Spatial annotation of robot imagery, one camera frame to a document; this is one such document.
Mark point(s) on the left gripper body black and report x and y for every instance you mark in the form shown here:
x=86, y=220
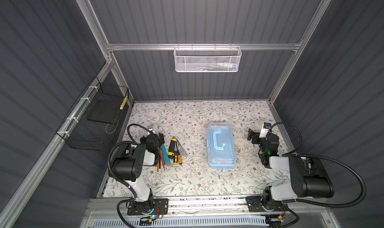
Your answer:
x=152, y=139

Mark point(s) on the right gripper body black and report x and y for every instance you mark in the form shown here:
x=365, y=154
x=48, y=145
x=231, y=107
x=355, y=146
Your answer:
x=258, y=136

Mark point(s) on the red hex key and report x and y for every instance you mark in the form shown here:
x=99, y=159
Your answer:
x=162, y=159

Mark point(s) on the blue plastic tool box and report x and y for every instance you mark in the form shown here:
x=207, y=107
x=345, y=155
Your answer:
x=220, y=146

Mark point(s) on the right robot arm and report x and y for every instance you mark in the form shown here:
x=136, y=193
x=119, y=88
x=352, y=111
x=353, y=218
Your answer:
x=308, y=177

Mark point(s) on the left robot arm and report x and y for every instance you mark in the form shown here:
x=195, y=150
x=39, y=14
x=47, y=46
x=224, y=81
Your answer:
x=126, y=161

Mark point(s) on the yellow black ratchet screwdriver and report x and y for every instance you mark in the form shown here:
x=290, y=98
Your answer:
x=172, y=149

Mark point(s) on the small yellow black screwdriver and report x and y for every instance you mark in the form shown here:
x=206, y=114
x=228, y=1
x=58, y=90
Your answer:
x=178, y=158

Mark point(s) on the yellow marker in basket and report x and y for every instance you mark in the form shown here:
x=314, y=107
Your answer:
x=123, y=102

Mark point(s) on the black foam pad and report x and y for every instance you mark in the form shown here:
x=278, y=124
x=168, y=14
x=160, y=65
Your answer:
x=107, y=112

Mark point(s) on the items in white basket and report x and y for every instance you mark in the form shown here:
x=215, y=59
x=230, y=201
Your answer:
x=232, y=67

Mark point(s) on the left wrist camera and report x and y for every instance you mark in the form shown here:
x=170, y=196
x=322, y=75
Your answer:
x=151, y=129

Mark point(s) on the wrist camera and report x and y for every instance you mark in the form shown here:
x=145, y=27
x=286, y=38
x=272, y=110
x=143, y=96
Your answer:
x=265, y=130
x=151, y=129

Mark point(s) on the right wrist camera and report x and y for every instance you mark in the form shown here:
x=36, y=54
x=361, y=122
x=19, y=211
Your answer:
x=265, y=130

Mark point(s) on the black wire basket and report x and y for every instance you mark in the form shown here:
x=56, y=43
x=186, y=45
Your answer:
x=79, y=133

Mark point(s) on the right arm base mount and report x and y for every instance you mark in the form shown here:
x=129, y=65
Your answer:
x=259, y=204

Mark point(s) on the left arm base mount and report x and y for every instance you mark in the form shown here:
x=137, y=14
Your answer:
x=150, y=207

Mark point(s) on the white perforated cable duct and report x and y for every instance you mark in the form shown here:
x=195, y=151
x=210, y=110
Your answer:
x=200, y=222

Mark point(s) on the aluminium front rail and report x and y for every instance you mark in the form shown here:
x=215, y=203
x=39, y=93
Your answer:
x=182, y=207

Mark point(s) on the white wire mesh basket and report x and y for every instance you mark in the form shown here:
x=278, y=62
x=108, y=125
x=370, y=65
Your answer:
x=187, y=59

